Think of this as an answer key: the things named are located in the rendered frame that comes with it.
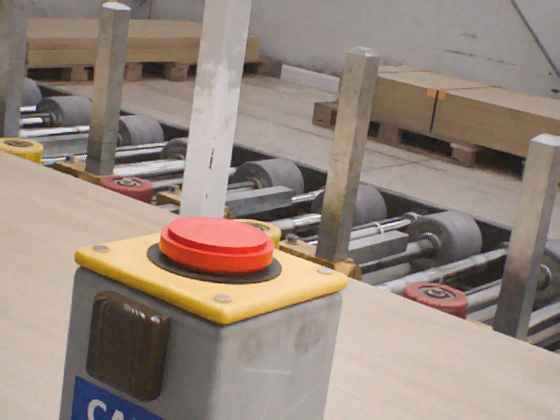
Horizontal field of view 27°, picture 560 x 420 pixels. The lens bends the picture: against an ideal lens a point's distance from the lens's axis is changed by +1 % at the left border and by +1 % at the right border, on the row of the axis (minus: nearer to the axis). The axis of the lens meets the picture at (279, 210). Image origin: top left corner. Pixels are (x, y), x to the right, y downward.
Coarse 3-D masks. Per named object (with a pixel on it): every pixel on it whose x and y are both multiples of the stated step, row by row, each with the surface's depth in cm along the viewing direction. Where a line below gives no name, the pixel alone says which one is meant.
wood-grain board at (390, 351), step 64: (0, 192) 163; (64, 192) 168; (0, 256) 137; (64, 256) 140; (0, 320) 118; (64, 320) 120; (384, 320) 134; (448, 320) 137; (0, 384) 103; (384, 384) 116; (448, 384) 118; (512, 384) 121
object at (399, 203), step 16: (48, 96) 282; (128, 112) 266; (176, 128) 258; (240, 144) 249; (240, 160) 247; (320, 176) 235; (304, 192) 238; (384, 192) 226; (400, 192) 226; (400, 208) 224; (416, 208) 222; (432, 208) 220; (448, 208) 219; (480, 224) 214; (496, 224) 212; (496, 240) 213; (480, 272) 215; (496, 272) 213; (464, 288) 215
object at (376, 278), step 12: (408, 264) 214; (372, 276) 204; (384, 276) 205; (396, 276) 206; (480, 312) 193; (492, 312) 194; (492, 324) 193; (528, 336) 185; (540, 336) 186; (552, 336) 188
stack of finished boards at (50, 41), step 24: (48, 24) 804; (72, 24) 824; (96, 24) 844; (144, 24) 887; (168, 24) 911; (192, 24) 936; (48, 48) 744; (72, 48) 760; (96, 48) 778; (144, 48) 815; (168, 48) 836; (192, 48) 857
